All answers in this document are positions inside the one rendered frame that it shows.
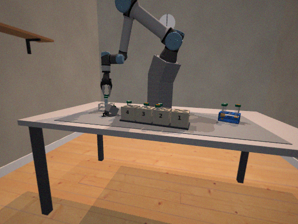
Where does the beige bucket adapter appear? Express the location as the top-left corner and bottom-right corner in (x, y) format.
(153, 108), (172, 126)
(136, 106), (155, 123)
(121, 105), (140, 121)
(170, 109), (190, 128)

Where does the blue tube rack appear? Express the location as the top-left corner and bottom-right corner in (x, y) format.
(218, 111), (241, 124)

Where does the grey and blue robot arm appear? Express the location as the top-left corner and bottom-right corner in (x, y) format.
(101, 0), (184, 71)

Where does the beige tube rack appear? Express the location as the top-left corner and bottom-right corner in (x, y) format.
(98, 103), (115, 111)

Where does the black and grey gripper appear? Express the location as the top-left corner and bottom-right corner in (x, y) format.
(101, 71), (112, 97)

